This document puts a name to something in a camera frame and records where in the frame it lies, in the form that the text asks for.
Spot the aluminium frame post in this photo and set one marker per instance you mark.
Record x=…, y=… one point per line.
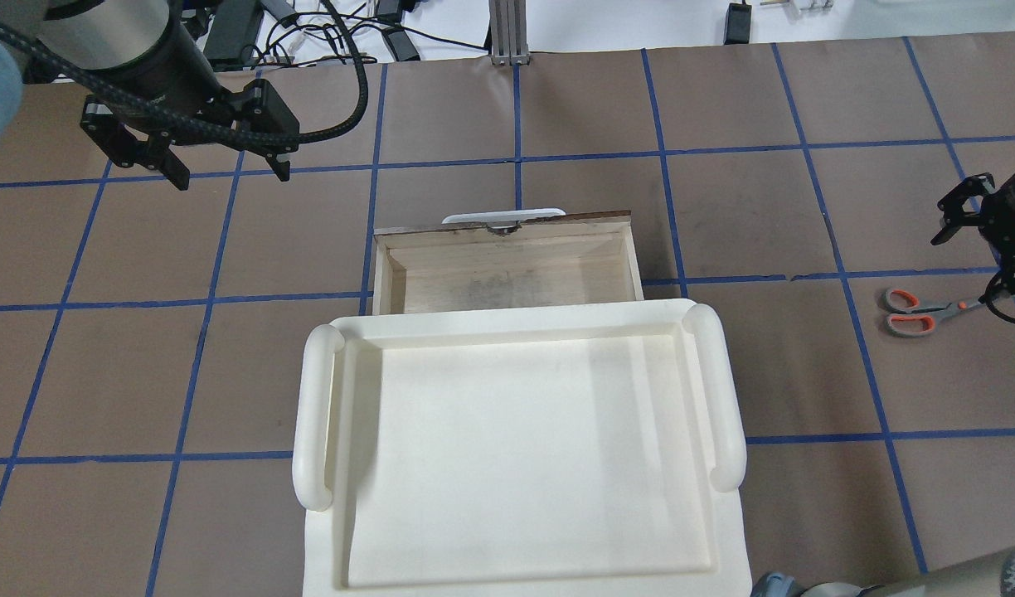
x=507, y=32

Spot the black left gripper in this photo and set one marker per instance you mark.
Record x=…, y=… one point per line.
x=161, y=76

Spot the white plastic tray box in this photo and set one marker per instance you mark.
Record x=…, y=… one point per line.
x=585, y=450

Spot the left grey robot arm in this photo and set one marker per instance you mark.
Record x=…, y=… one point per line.
x=142, y=47

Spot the wooden drawer with white handle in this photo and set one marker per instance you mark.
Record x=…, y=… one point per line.
x=506, y=259

